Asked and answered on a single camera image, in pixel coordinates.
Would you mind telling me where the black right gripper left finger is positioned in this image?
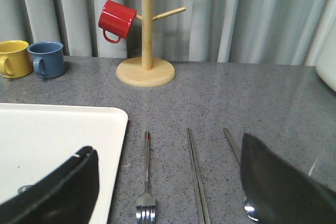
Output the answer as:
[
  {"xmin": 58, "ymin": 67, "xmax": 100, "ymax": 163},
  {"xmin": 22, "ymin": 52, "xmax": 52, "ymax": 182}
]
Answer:
[{"xmin": 1, "ymin": 146, "xmax": 100, "ymax": 223}]

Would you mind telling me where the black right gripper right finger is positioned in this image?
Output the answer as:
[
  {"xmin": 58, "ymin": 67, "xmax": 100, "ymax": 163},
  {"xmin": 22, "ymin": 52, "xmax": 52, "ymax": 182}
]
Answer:
[{"xmin": 240, "ymin": 133, "xmax": 335, "ymax": 223}]

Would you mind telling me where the silver metal spoon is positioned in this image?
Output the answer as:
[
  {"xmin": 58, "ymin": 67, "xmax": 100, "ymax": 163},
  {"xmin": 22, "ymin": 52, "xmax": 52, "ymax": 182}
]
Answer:
[{"xmin": 223, "ymin": 127, "xmax": 259, "ymax": 223}]

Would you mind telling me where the silver metal fork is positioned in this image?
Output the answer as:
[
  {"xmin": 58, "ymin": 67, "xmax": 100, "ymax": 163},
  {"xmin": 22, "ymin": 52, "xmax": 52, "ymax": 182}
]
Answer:
[{"xmin": 135, "ymin": 131, "xmax": 156, "ymax": 223}]

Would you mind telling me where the silver metal chopstick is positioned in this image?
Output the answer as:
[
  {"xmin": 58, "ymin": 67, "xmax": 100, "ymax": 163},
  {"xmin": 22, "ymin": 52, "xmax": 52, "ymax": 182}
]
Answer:
[
  {"xmin": 186, "ymin": 128, "xmax": 205, "ymax": 224},
  {"xmin": 191, "ymin": 130, "xmax": 211, "ymax": 224}
]

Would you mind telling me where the beige rabbit serving tray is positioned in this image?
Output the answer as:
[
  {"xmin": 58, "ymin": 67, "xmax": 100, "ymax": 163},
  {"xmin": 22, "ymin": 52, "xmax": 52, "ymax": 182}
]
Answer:
[{"xmin": 1, "ymin": 103, "xmax": 128, "ymax": 223}]

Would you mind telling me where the white rounded appliance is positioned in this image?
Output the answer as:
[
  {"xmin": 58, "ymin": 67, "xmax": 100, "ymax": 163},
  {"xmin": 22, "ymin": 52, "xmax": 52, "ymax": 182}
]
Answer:
[{"xmin": 316, "ymin": 22, "xmax": 336, "ymax": 91}]

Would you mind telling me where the blue enamel mug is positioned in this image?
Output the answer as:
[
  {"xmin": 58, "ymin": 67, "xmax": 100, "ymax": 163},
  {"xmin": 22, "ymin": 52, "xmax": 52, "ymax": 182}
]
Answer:
[{"xmin": 27, "ymin": 41, "xmax": 66, "ymax": 79}]

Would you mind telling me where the yellow enamel mug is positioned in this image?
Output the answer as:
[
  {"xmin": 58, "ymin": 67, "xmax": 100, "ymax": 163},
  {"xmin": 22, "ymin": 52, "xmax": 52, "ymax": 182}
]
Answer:
[{"xmin": 1, "ymin": 40, "xmax": 33, "ymax": 79}]

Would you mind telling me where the wooden mug tree stand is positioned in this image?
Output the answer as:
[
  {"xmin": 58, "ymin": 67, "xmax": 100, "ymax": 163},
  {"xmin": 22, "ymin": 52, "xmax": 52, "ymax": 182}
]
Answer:
[{"xmin": 115, "ymin": 0, "xmax": 186, "ymax": 87}]

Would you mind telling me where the red enamel mug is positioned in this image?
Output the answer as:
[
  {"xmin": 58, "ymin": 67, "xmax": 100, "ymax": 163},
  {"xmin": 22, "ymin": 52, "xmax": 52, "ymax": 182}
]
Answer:
[{"xmin": 98, "ymin": 0, "xmax": 137, "ymax": 44}]

